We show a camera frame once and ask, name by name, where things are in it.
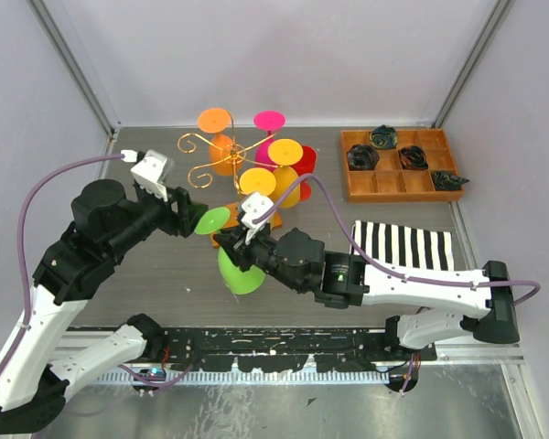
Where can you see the yellow wine glass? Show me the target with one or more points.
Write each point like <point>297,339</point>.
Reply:
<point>284,153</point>
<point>259,180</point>

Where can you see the dark rolled tie top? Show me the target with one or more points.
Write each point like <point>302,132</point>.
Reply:
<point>384,137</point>

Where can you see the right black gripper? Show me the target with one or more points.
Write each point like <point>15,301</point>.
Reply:
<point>236,247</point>

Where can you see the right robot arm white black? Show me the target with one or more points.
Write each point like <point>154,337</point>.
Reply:
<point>449,304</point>

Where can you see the orange plastic wine glass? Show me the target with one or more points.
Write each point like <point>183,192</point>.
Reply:
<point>222,153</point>

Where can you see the red plastic wine glass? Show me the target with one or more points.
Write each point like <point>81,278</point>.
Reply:
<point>306,165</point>

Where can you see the magenta plastic wine glass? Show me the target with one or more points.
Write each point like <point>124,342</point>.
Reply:
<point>270,122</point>

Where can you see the green plastic wine glass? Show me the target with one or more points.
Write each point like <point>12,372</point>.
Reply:
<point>238,282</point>

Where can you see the wooden compartment tray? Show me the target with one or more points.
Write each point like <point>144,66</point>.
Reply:
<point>389,181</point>

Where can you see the dark rolled tie right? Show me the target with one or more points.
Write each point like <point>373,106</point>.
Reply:
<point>447,181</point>

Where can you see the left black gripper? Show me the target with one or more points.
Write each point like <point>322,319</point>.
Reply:
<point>183,221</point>

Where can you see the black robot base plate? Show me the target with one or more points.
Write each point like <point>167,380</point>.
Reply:
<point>273,349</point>

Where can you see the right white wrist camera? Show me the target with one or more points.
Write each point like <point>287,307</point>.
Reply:
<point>255,211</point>

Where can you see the dark rolled tie middle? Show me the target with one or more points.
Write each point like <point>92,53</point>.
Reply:
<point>413,158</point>

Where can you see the black white striped cloth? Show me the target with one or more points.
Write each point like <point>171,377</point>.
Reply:
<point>405,246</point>

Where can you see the dark rolled tie left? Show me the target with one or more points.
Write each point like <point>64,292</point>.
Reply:
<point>361,157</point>

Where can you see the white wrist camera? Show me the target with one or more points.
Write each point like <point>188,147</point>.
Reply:
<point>255,211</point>
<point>149,170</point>

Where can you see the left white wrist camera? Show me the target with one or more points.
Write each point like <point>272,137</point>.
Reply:
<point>149,170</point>

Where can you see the grey slotted cable duct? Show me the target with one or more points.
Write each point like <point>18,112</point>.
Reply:
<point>306,376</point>

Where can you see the gold wire wine glass rack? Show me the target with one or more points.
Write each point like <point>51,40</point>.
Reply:
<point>203,178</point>

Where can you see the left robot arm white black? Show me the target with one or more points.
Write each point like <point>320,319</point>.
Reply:
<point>34,388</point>

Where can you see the dark rolled tie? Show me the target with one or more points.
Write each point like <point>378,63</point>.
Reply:
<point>447,181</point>
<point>413,158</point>
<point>361,157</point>
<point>384,137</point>

